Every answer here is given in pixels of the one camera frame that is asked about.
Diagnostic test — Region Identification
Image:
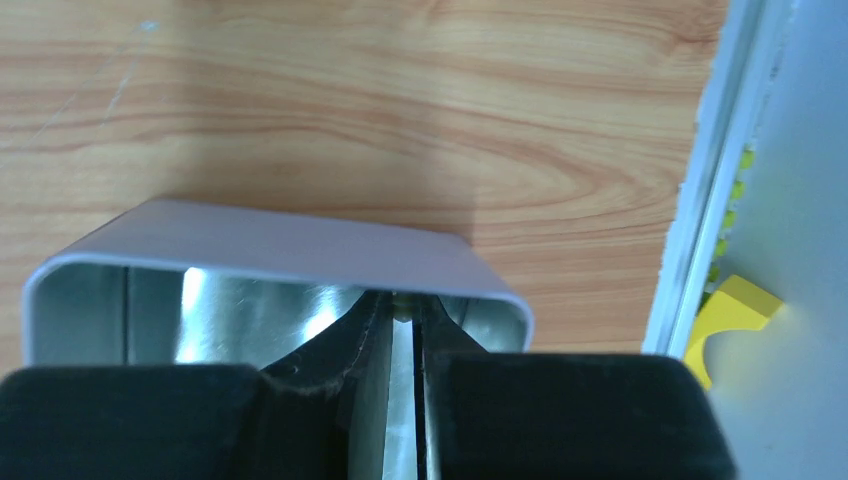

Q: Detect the white chess pawn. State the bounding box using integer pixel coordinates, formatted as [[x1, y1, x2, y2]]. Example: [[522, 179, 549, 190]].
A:
[[392, 293, 416, 323]]

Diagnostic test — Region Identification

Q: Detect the yellow curved block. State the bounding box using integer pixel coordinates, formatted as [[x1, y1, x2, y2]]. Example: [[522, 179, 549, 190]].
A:
[[683, 275, 784, 391]]

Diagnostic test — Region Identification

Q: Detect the silver metal tin box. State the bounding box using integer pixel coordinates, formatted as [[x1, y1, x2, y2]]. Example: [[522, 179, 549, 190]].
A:
[[22, 200, 534, 367]]

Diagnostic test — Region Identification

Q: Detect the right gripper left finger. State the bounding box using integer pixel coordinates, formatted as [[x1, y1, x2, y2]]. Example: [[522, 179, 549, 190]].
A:
[[1, 291, 393, 479]]

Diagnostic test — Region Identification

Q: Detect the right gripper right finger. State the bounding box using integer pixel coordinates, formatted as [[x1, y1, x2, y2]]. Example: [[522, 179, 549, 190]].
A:
[[411, 296, 737, 479]]

